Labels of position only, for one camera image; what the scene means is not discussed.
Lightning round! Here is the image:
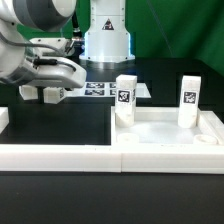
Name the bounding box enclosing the white square table top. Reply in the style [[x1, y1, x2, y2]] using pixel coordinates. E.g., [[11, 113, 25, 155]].
[[111, 107, 224, 146]]

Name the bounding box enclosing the white fiducial marker base sheet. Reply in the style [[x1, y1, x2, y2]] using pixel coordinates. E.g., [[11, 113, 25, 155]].
[[66, 82, 151, 98]]

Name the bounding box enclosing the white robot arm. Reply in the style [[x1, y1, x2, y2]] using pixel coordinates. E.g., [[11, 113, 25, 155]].
[[0, 0, 135, 88]]

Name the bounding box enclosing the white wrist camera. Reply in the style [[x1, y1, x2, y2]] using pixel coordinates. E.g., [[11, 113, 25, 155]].
[[30, 38, 75, 57]]

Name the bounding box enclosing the white front fence rail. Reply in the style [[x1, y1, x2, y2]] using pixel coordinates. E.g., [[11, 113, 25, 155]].
[[0, 145, 224, 174]]

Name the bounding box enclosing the white fence rail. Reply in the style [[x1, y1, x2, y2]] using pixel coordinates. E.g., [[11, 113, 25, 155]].
[[0, 107, 9, 134], [0, 145, 224, 174]]

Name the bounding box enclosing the white left fence rail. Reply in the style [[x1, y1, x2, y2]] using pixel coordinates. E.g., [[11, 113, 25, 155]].
[[0, 107, 9, 134]]

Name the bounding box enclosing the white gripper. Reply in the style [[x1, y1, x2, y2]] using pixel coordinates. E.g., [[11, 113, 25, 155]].
[[28, 57, 87, 88]]

